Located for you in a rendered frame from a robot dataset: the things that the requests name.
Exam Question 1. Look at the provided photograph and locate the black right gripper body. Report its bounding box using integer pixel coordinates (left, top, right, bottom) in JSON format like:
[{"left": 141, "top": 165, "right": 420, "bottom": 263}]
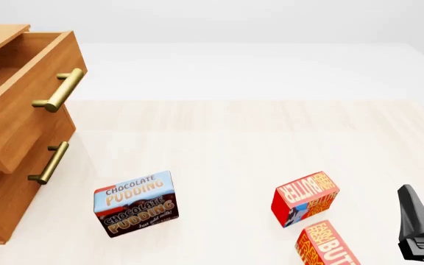
[{"left": 397, "top": 233, "right": 424, "bottom": 265}]

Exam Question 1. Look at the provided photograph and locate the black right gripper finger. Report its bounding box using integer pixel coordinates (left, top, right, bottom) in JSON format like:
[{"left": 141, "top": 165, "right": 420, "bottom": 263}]
[{"left": 397, "top": 183, "right": 424, "bottom": 241}]

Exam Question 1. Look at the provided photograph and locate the closed wooden drawer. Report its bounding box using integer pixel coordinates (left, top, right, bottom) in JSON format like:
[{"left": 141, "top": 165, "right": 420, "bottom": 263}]
[{"left": 0, "top": 106, "right": 77, "bottom": 245}]

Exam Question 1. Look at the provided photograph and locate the open wooden drawer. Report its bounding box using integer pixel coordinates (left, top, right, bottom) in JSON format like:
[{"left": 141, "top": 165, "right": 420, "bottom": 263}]
[{"left": 0, "top": 30, "right": 88, "bottom": 174}]

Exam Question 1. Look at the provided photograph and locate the red butter box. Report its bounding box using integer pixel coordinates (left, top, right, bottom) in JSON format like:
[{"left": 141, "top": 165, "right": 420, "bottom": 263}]
[
  {"left": 294, "top": 219, "right": 362, "bottom": 265},
  {"left": 270, "top": 170, "right": 341, "bottom": 228}
]

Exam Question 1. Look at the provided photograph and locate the chocolate pudding box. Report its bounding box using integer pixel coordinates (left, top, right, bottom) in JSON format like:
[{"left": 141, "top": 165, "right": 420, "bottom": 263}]
[{"left": 93, "top": 170, "right": 180, "bottom": 239}]

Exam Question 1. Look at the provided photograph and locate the short brass drawer handle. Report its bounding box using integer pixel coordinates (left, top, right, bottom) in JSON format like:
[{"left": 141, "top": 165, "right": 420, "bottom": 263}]
[{"left": 27, "top": 141, "right": 70, "bottom": 186}]

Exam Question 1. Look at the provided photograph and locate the long brass drawer handle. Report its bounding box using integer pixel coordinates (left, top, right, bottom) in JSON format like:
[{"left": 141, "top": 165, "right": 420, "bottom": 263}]
[{"left": 32, "top": 68, "right": 85, "bottom": 113}]

